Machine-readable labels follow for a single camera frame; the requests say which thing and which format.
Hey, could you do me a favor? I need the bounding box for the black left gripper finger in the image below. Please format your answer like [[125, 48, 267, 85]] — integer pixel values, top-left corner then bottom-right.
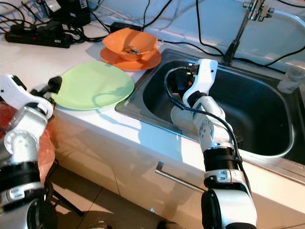
[[48, 75, 63, 94]]

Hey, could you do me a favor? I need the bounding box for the white ribbed bowl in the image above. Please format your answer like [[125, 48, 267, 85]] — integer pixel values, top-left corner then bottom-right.
[[170, 105, 203, 134]]

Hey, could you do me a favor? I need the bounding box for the stainless steel kitchen sink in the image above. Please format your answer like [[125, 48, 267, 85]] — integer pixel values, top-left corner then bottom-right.
[[114, 48, 305, 184]]

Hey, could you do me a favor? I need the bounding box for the white kitchen cabinet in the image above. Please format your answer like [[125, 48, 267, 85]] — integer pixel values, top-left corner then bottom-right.
[[50, 112, 305, 229]]

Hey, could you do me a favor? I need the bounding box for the light green plate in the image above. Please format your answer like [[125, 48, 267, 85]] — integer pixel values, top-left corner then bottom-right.
[[51, 61, 135, 111]]

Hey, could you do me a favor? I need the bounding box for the orange plate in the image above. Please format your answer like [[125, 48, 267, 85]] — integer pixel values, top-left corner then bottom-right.
[[100, 46, 162, 71]]

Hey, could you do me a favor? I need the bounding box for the metal spoon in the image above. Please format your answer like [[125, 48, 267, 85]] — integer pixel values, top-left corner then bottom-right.
[[122, 44, 143, 55]]

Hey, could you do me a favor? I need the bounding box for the orange plastic bag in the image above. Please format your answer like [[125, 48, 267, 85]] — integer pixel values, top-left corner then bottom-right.
[[0, 103, 58, 184]]

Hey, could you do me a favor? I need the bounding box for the large black power adapter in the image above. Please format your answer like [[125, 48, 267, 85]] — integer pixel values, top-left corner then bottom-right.
[[45, 0, 91, 27]]

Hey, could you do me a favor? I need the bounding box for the orange square bowl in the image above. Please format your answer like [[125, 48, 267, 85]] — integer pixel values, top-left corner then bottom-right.
[[102, 27, 158, 62]]

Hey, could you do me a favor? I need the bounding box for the metal sink faucet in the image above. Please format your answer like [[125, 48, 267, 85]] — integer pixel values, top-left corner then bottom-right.
[[223, 0, 275, 65]]

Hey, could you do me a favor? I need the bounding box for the small black power adapter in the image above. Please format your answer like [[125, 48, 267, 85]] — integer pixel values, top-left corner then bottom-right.
[[110, 21, 143, 33]]

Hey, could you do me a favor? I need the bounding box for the black tripod stand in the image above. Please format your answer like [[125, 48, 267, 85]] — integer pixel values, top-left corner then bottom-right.
[[50, 188, 84, 218]]

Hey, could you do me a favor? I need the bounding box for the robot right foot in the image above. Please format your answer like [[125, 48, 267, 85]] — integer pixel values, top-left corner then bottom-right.
[[157, 220, 186, 229]]

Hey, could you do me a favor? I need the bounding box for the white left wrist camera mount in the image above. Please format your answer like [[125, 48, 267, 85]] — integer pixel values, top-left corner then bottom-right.
[[0, 74, 51, 115]]

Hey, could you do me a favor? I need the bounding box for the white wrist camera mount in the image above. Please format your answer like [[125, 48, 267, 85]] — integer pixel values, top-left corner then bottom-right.
[[182, 59, 218, 103], [0, 74, 51, 115]]

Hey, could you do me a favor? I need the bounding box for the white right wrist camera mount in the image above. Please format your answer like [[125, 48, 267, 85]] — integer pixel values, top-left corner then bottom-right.
[[182, 59, 218, 103]]

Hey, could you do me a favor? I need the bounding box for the black power cable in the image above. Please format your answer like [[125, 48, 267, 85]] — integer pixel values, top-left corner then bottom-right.
[[160, 0, 227, 57], [236, 48, 305, 67]]

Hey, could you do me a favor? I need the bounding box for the white flexible hose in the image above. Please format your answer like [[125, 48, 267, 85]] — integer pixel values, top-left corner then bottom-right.
[[269, 7, 305, 29]]

